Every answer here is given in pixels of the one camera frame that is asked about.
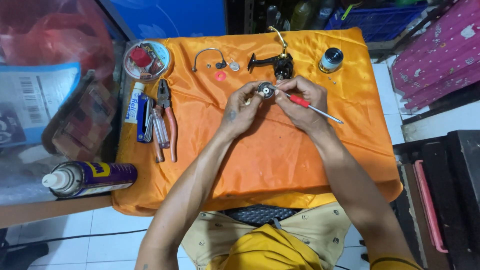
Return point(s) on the black woven stool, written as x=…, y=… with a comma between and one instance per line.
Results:
x=258, y=214

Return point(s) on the person's right hand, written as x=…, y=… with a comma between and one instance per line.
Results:
x=307, y=116

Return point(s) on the round clear fishing line case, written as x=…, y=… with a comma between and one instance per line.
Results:
x=148, y=62

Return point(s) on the pink plastic washer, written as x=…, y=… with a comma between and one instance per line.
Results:
x=217, y=76

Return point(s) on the white grease tube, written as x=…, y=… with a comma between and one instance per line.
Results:
x=133, y=105

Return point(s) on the clear plastic bottle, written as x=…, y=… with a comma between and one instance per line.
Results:
x=323, y=15

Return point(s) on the blue printed board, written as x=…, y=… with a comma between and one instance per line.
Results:
x=168, y=18

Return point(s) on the blue plastic crate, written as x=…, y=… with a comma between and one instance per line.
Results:
x=375, y=22

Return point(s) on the silver gold line spool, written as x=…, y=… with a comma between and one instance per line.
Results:
x=330, y=60

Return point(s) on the blue hex key set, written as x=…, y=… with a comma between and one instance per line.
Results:
x=142, y=120

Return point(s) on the round metal washer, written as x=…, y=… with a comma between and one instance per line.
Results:
x=234, y=66

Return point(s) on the orange satin table cloth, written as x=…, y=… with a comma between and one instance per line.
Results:
x=262, y=157

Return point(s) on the pink plastic frame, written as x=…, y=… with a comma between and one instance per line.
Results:
x=427, y=210

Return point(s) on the pink patterned cloth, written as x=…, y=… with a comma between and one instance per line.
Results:
x=438, y=56

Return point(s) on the beige patterned shorts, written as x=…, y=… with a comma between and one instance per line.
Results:
x=210, y=232

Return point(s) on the black round reel rotor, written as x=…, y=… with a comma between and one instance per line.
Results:
x=266, y=90

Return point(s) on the person's left hand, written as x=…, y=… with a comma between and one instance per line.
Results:
x=238, y=112

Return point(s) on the yellowish plastic bottle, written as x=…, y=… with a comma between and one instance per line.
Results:
x=300, y=15

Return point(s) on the blue yellow spray can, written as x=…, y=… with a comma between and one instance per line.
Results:
x=97, y=178

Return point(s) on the black box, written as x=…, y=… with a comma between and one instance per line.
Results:
x=465, y=180

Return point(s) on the yellow shirt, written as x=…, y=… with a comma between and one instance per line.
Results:
x=266, y=251

